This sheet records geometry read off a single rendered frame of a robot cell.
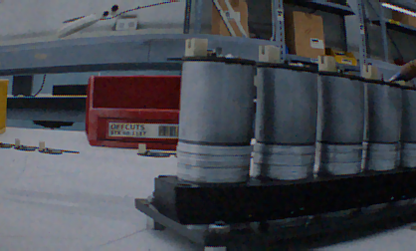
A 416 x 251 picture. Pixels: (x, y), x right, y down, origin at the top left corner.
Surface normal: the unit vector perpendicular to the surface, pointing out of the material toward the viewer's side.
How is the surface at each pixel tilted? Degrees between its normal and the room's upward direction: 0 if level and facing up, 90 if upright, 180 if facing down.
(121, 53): 90
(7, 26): 90
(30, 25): 90
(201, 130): 90
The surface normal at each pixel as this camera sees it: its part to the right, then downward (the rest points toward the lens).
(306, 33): 0.11, 0.01
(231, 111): 0.33, 0.07
